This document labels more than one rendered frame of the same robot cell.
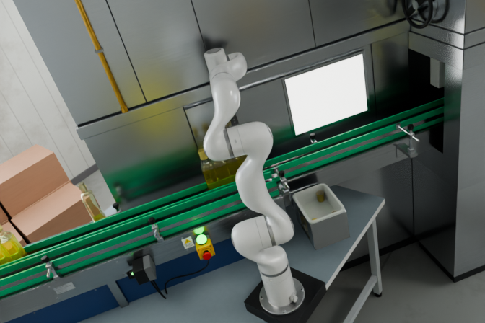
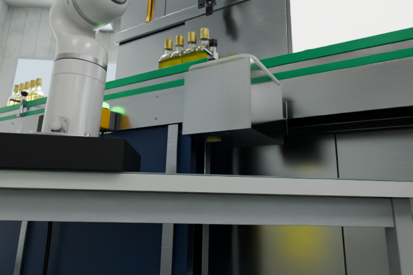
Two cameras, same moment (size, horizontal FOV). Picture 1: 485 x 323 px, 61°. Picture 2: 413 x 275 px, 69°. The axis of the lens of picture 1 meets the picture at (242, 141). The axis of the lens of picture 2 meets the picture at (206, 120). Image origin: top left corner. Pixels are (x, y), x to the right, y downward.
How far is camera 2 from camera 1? 184 cm
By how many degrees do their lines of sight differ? 58
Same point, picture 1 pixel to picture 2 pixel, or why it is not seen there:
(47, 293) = (9, 129)
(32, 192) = not seen: hidden behind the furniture
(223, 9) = not seen: outside the picture
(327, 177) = (300, 96)
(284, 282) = (59, 80)
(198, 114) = (194, 26)
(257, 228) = not seen: outside the picture
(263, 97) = (260, 11)
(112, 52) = not seen: outside the picture
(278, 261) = (70, 35)
